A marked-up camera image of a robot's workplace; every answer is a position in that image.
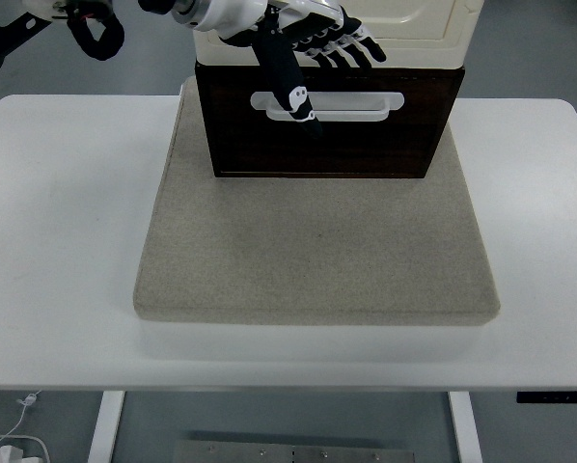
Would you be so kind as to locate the white power adapter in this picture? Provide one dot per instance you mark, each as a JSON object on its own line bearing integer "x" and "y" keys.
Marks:
{"x": 4, "y": 454}

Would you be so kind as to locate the cream cabinet door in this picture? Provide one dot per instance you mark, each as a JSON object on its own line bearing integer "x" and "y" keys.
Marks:
{"x": 414, "y": 14}

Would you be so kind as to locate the grey metal plate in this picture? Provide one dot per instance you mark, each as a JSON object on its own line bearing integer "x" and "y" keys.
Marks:
{"x": 293, "y": 453}

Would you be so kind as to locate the white table leg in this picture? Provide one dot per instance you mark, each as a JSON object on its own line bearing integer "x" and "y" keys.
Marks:
{"x": 464, "y": 424}
{"x": 106, "y": 424}

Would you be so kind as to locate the grey felt mat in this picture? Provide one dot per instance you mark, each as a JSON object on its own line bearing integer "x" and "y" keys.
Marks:
{"x": 317, "y": 241}

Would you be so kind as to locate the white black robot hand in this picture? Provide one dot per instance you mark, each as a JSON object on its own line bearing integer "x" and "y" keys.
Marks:
{"x": 279, "y": 62}

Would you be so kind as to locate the cream upper cabinet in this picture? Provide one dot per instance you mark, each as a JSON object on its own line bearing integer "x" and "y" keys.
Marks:
{"x": 414, "y": 48}

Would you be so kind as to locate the dark wooden drawer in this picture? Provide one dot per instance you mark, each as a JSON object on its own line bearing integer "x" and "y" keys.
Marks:
{"x": 365, "y": 144}

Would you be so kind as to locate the dark wooden drawer housing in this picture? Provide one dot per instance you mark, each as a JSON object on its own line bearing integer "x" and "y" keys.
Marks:
{"x": 202, "y": 87}

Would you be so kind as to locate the black table control panel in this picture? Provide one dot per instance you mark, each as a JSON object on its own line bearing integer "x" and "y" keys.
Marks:
{"x": 554, "y": 398}

